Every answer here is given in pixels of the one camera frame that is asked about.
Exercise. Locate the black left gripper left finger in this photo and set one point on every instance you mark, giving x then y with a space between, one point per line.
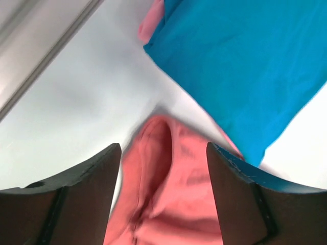
71 207

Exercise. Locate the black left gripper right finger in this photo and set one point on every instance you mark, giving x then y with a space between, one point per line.
255 207

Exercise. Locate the salmon pink t shirt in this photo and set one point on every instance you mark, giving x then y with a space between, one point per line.
166 195

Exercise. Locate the folded blue t shirt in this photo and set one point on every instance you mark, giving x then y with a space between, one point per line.
251 65

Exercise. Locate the folded light pink t shirt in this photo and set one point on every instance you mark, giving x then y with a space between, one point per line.
151 21

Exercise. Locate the left aluminium frame post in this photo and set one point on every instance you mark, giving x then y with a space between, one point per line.
32 34

